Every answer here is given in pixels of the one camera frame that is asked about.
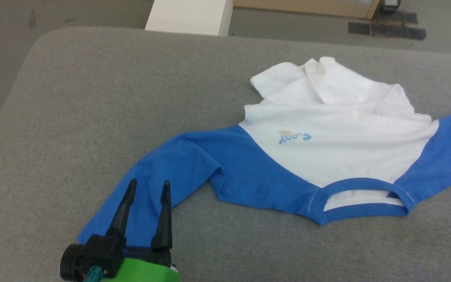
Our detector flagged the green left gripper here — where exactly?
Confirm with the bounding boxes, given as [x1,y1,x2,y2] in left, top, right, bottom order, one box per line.
[103,179,180,282]

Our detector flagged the white and blue raglan shirt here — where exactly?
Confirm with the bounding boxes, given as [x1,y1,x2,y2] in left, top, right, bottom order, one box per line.
[76,56,451,248]

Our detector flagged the grey upholstered work surface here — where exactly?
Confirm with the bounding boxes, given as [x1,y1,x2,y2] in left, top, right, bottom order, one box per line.
[0,26,451,282]

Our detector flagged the white rectangular box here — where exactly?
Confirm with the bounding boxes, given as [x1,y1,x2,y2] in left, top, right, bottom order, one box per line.
[145,0,234,37]

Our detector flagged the small black floor tape patch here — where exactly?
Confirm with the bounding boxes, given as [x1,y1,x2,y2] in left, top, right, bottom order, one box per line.
[348,22,372,35]

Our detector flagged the long black floor tape patch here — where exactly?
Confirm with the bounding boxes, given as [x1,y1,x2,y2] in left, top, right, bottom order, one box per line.
[371,24,427,41]

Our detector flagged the medium black floor tape patch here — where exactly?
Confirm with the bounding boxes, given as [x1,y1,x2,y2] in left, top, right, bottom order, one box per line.
[373,10,419,24]

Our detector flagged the grey black partition foot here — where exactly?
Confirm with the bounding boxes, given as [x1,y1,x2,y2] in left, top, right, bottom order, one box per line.
[380,0,402,13]

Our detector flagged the left arm black teal-plug cable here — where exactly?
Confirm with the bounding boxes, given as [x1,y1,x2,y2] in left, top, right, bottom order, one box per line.
[83,265,105,282]

